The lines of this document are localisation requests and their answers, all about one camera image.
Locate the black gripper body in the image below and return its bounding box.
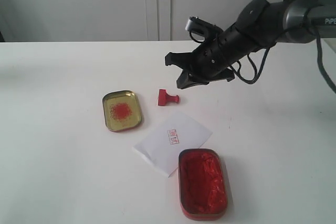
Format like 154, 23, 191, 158
165, 24, 263, 82

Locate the red stamp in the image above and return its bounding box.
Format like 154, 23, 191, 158
157, 89, 180, 106

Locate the red ink tin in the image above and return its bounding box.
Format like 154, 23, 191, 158
177, 148, 228, 221

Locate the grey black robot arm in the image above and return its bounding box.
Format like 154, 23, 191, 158
165, 0, 335, 89

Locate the gold tin lid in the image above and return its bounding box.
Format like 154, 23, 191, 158
102, 90, 143, 132

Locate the white paper sheet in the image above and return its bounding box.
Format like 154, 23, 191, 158
133, 112, 212, 177

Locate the white cabinet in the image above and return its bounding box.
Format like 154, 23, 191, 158
1, 0, 279, 42

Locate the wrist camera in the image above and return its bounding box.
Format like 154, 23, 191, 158
185, 17, 223, 38

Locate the black cable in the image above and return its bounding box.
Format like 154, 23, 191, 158
188, 0, 336, 92

